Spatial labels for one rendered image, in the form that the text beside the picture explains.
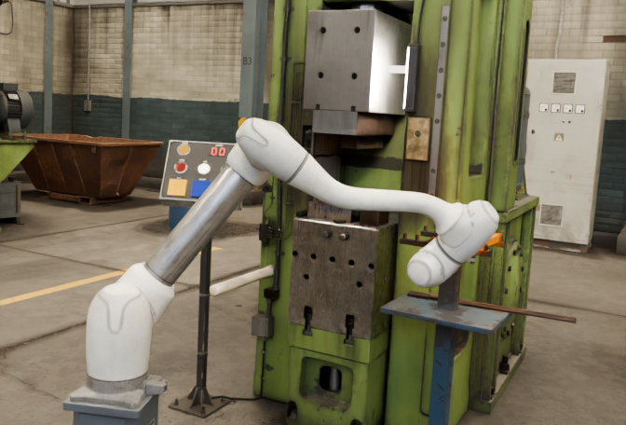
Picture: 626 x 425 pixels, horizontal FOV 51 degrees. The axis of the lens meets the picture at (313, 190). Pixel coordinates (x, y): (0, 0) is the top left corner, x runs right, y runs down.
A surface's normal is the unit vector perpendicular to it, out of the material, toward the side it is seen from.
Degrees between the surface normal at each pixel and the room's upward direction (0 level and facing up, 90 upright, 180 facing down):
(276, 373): 90
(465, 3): 90
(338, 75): 90
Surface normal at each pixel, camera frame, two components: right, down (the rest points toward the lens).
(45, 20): 0.88, 0.10
